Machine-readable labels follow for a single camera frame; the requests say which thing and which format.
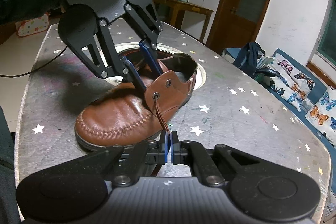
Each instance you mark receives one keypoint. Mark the butterfly pillow right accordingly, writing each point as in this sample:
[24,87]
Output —
[323,114]

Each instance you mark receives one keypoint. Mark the butterfly pillow left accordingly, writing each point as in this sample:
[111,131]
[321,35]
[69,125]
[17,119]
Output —
[292,85]

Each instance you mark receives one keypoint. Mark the dotted play tent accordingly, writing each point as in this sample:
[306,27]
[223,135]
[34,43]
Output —
[32,26]

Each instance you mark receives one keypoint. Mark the green framed window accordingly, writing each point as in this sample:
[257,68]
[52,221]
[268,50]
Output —
[322,61]

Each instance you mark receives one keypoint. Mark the brown leather shoe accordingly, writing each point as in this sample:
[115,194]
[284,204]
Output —
[126,116]

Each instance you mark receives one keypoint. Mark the brown shoelace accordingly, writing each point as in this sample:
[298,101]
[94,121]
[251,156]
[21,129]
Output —
[159,114]

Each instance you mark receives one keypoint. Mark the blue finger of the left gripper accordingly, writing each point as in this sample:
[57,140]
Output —
[131,74]
[150,57]

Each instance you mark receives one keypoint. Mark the dark blue bag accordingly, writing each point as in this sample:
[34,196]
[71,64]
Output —
[247,58]

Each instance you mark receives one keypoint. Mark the blue sofa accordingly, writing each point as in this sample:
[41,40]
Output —
[311,100]

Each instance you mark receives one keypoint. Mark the butterfly pillow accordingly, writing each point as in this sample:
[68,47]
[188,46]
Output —
[323,114]
[292,85]

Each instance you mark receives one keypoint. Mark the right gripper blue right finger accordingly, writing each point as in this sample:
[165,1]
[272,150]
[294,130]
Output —
[194,155]

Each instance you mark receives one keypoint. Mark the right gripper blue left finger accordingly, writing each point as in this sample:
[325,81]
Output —
[144,159]

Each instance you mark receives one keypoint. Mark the brown wooden door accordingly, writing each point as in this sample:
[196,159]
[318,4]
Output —
[236,23]

